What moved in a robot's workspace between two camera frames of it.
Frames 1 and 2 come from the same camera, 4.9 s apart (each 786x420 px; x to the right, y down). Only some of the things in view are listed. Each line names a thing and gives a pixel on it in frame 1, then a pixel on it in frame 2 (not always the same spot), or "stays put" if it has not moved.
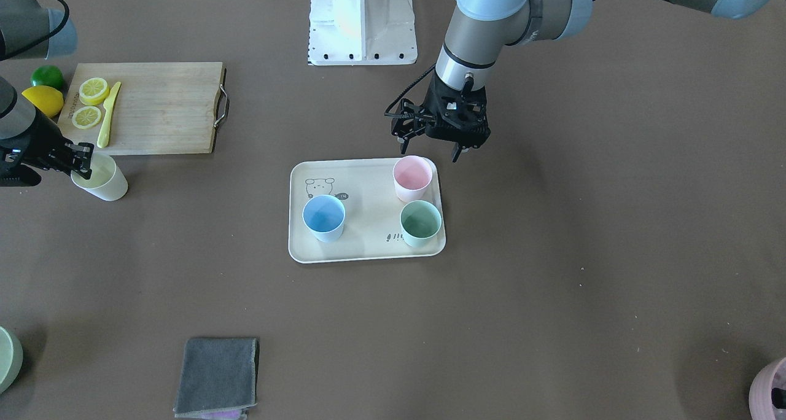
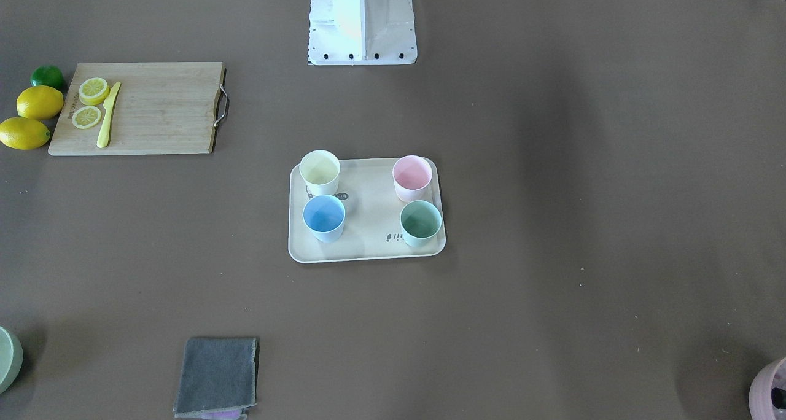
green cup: [420, 221] stays put
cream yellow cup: [107, 182] -> [320, 170]
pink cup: [412, 175] stays put
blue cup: [324, 216] stays put
